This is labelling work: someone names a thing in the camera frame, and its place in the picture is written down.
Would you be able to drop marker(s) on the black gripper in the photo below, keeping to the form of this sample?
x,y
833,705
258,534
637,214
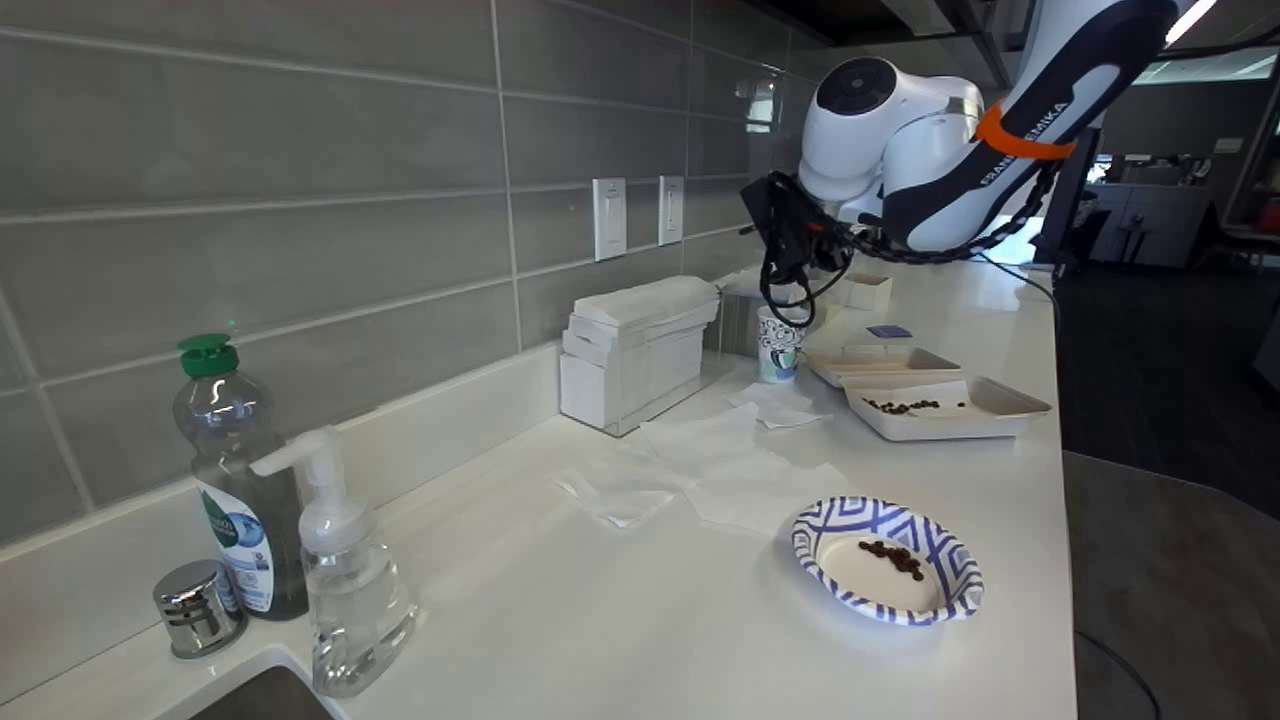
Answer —
x,y
797,232

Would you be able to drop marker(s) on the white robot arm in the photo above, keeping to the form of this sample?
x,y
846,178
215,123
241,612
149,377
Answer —
x,y
917,165

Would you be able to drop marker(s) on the white paper cup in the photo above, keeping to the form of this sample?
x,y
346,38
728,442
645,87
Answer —
x,y
777,350

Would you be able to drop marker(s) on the blue patterned paper bowl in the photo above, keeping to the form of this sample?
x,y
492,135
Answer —
x,y
884,561

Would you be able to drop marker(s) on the white condiment holder box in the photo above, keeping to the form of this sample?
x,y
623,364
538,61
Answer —
x,y
864,293

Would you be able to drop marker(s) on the blue card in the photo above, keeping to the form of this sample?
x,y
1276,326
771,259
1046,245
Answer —
x,y
890,330

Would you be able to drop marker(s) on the white napkin dispenser box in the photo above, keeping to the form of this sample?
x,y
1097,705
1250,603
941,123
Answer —
x,y
635,352

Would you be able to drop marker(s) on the beige takeout clamshell container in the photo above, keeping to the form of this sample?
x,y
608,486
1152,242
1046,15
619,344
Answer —
x,y
926,396

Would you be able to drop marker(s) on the crumpled clear plastic wrap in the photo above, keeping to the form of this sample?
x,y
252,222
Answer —
x,y
720,465

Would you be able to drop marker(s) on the clear pump soap dispenser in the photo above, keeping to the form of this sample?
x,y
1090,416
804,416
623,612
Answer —
x,y
356,595

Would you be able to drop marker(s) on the dish soap bottle green cap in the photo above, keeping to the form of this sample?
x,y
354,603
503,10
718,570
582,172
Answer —
x,y
252,518

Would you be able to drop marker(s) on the chrome sink knob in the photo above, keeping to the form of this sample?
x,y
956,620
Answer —
x,y
196,610

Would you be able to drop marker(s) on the white wall outlet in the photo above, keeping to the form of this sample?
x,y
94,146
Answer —
x,y
668,208

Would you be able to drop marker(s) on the white light switch plate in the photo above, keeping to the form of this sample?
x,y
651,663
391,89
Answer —
x,y
608,218

